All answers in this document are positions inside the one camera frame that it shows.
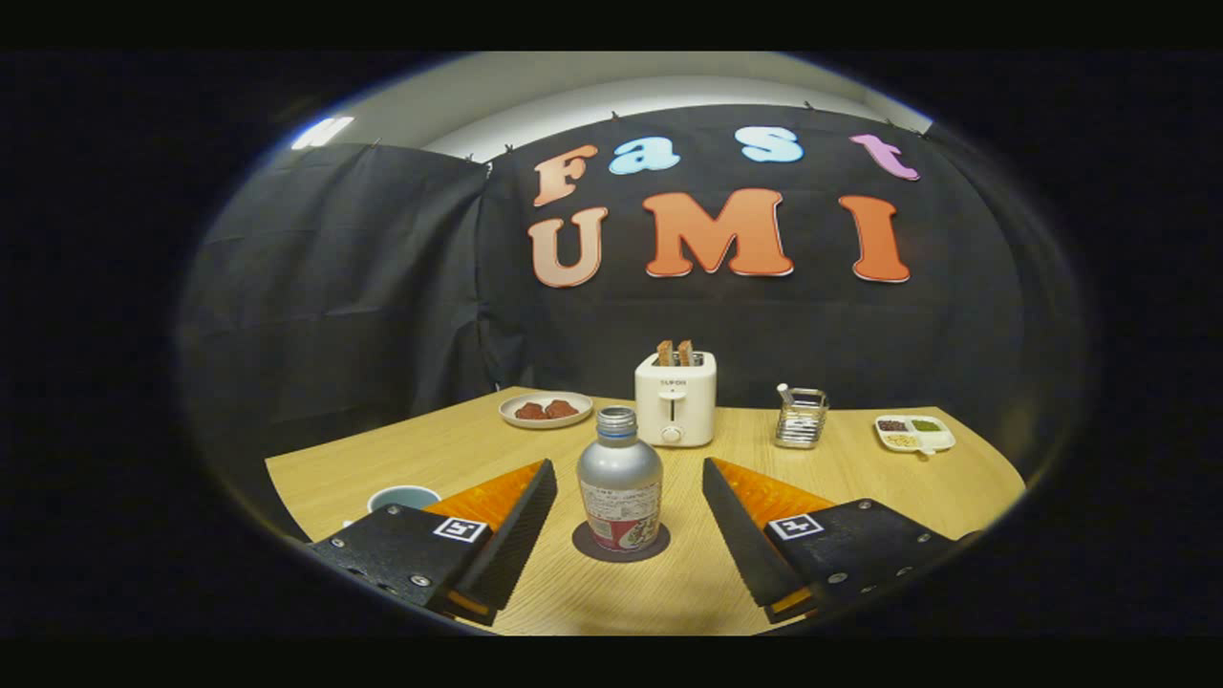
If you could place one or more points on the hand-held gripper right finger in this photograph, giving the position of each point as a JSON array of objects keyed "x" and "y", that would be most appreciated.
[{"x": 740, "y": 540}]

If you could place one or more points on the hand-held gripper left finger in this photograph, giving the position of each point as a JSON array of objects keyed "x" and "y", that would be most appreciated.
[{"x": 511, "y": 540}]

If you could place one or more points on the dark brown round coaster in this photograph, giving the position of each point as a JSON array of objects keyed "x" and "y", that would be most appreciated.
[{"x": 659, "y": 545}]

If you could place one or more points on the white cup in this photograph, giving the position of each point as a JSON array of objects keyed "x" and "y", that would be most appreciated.
[{"x": 403, "y": 497}]

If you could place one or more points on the silver juice bottle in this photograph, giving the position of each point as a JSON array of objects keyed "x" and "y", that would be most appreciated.
[{"x": 619, "y": 478}]

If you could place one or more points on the white round plate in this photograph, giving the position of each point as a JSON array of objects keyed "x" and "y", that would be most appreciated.
[{"x": 547, "y": 422}]

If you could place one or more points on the wooden table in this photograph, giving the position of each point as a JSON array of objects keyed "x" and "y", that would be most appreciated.
[{"x": 860, "y": 478}]

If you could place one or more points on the brown food pieces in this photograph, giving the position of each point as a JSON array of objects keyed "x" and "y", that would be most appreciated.
[{"x": 547, "y": 410}]

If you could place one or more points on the white toaster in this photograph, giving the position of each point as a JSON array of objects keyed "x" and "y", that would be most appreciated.
[{"x": 675, "y": 401}]

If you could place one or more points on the brown toast slice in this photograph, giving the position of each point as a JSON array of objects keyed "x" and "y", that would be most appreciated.
[
  {"x": 665, "y": 354},
  {"x": 685, "y": 353}
]

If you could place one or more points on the white divided dish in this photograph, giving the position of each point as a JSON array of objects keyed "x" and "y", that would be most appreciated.
[{"x": 915, "y": 435}]

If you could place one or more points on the ceiling strip light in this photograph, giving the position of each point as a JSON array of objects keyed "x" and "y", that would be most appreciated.
[{"x": 322, "y": 133}]

